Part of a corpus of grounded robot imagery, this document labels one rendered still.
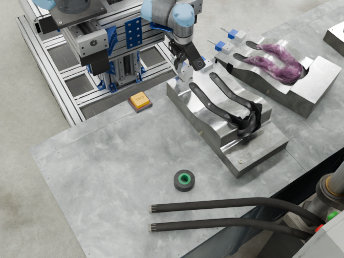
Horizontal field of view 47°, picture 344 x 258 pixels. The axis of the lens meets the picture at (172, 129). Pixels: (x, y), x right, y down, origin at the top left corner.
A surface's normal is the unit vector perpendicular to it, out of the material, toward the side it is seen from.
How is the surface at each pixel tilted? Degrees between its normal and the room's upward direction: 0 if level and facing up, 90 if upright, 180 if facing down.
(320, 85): 0
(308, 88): 0
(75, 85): 0
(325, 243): 90
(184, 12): 11
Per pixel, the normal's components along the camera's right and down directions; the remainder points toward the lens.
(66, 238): 0.03, -0.56
